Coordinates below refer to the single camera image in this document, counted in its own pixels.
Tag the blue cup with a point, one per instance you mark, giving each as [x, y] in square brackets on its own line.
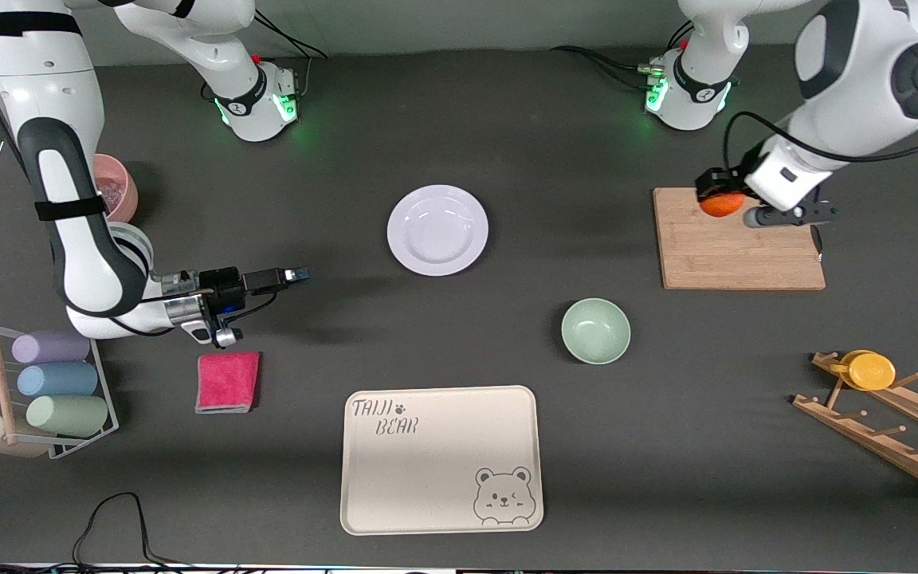
[56, 379]

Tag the wooden cutting board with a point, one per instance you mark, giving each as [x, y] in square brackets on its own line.
[730, 255]

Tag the pale green bowl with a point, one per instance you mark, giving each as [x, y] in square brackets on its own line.
[595, 331]

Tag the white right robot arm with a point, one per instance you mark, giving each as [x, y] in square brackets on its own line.
[68, 231]

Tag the white ribbed plate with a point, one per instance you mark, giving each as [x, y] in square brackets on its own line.
[437, 229]

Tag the pink bowl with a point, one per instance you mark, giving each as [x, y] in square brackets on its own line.
[126, 203]

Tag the orange fruit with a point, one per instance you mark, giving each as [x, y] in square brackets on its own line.
[720, 206]

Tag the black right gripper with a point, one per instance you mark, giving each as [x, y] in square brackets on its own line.
[221, 280]

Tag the beige bear print tray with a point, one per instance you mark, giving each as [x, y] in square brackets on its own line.
[435, 470]

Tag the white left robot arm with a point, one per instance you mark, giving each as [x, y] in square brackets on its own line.
[865, 72]

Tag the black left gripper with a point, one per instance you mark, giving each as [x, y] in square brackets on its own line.
[712, 182]

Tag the wooden dish rack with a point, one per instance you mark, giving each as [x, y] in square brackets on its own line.
[881, 438]

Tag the green cup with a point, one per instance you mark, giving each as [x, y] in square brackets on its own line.
[68, 414]

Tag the pale purple granules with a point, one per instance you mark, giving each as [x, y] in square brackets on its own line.
[111, 194]

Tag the pink folded cloth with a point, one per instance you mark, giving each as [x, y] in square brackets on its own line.
[226, 381]

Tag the purple cup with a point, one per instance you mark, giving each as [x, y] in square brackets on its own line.
[51, 347]

